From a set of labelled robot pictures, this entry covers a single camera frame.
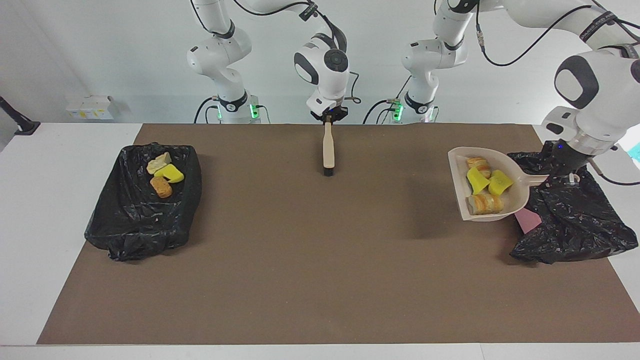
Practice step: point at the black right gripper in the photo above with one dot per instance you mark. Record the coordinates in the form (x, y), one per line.
(332, 112)

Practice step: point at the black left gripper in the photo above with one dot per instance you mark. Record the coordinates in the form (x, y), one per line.
(570, 159)

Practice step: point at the beige brush black bristles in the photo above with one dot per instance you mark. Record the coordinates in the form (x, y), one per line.
(328, 150)

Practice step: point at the beige plastic dustpan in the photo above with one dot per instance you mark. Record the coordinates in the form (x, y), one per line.
(517, 192)

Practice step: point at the yellow sponge wedge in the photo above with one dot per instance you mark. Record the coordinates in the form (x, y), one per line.
(500, 183)

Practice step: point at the striped croissant piece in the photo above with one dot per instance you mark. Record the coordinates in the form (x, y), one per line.
(485, 204)

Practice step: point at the pale bread slice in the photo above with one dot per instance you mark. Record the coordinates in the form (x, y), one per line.
(479, 163)

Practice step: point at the yellow sponge chunk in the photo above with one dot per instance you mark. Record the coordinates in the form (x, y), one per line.
(477, 182)

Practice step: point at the curved yellow sponge piece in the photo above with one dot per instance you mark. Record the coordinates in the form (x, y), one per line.
(171, 173)

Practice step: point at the pale cracker piece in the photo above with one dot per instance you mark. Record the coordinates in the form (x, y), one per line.
(157, 163)

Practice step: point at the brown fried nugget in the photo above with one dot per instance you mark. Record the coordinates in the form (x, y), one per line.
(161, 187)

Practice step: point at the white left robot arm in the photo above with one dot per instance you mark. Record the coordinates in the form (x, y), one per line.
(610, 85)

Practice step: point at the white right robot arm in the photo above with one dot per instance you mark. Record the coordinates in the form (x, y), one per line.
(220, 55)

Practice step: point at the pink bin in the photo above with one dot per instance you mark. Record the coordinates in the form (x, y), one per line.
(529, 222)

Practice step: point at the black trash bag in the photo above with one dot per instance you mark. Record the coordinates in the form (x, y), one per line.
(145, 225)
(570, 245)

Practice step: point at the white green-lit base box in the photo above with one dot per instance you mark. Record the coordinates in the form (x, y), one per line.
(397, 111)
(254, 110)

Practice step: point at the teal plastic item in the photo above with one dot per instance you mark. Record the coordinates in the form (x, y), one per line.
(636, 152)

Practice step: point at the brown table mat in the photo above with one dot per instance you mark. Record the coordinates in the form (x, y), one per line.
(320, 300)

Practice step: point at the white wall box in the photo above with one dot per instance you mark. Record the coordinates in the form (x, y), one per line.
(95, 107)

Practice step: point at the black camera stand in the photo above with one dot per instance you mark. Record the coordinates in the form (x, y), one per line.
(25, 127)

